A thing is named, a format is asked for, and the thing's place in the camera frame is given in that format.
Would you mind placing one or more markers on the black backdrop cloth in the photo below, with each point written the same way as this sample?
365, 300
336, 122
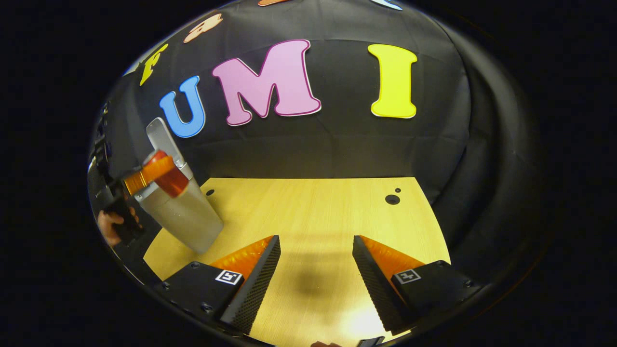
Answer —
361, 144

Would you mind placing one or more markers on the red pop can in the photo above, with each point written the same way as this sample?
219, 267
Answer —
176, 185

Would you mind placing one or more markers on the white desktop garbage bin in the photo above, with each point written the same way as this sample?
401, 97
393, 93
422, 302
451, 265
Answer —
188, 217

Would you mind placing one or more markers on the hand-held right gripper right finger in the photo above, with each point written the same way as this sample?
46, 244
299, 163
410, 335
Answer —
373, 284

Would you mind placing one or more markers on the wooden desktop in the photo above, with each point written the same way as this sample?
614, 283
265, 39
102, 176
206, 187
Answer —
313, 212

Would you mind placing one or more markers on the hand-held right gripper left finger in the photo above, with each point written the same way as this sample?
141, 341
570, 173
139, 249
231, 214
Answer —
255, 289

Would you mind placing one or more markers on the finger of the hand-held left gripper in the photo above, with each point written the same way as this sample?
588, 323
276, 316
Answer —
144, 176

